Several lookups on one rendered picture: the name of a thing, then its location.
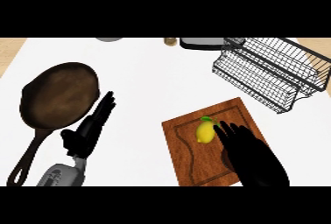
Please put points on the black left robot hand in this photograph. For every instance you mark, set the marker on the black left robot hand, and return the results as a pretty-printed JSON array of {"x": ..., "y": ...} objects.
[{"x": 87, "y": 132}]

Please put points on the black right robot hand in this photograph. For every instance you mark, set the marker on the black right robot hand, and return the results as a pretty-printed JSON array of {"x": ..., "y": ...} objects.
[{"x": 251, "y": 159}]

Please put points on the brown wooden cutting board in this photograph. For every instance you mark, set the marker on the brown wooden cutting board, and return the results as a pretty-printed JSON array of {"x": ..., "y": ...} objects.
[{"x": 202, "y": 151}]

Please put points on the dark grey rectangular tray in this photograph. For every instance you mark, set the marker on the dark grey rectangular tray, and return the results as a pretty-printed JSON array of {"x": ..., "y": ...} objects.
[{"x": 202, "y": 43}]

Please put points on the dark brown cast-iron skillet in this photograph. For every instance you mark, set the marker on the dark brown cast-iron skillet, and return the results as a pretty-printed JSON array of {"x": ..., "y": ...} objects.
[{"x": 53, "y": 99}]

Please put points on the yellow lemon with green leaf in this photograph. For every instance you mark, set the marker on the yellow lemon with green leaf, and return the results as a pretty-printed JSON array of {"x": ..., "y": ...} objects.
[{"x": 205, "y": 131}]

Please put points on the grey round object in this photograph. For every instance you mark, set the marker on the grey round object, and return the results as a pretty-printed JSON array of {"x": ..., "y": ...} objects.
[{"x": 108, "y": 39}]

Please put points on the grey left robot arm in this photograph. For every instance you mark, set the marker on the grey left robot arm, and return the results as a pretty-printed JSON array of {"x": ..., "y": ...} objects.
[{"x": 64, "y": 173}]

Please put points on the small brown jar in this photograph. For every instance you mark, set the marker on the small brown jar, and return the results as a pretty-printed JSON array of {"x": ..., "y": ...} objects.
[{"x": 170, "y": 41}]

